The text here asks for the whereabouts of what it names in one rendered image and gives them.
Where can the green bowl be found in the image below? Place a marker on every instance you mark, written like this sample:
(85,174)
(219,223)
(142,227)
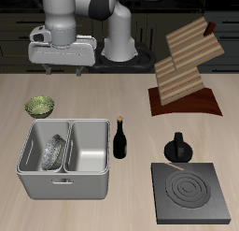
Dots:
(39,107)

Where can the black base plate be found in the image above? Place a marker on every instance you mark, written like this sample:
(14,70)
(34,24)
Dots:
(146,58)

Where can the wooden slat tray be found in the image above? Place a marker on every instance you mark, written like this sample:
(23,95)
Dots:
(186,69)

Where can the white two-bin basket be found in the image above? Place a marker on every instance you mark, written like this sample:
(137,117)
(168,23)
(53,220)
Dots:
(67,181)

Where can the round black knob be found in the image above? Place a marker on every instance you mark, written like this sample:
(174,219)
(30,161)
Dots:
(178,149)

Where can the black speckled bowl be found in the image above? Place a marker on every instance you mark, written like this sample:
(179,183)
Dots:
(53,152)

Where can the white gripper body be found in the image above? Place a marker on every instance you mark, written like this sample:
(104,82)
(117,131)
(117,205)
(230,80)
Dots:
(62,54)

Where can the dark wine bottle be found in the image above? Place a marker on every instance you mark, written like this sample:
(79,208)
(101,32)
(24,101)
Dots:
(119,141)

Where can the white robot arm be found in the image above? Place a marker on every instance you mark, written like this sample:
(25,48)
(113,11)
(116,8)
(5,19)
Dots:
(119,38)

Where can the dark grey stove plate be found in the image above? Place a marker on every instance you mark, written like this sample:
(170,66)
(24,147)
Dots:
(189,194)

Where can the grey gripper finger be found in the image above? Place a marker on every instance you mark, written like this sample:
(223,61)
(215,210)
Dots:
(80,70)
(48,69)

